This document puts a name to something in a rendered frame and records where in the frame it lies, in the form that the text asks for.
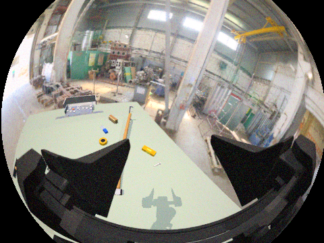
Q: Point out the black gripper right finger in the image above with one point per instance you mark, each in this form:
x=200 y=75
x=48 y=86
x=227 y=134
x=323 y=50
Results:
x=247 y=166

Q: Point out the tan wooden block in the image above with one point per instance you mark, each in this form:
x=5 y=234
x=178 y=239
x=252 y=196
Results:
x=113 y=119

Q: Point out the yellow rectangular block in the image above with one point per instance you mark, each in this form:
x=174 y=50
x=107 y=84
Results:
x=148 y=150

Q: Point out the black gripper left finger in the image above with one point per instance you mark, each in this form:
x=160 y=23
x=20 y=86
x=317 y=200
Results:
x=94 y=176

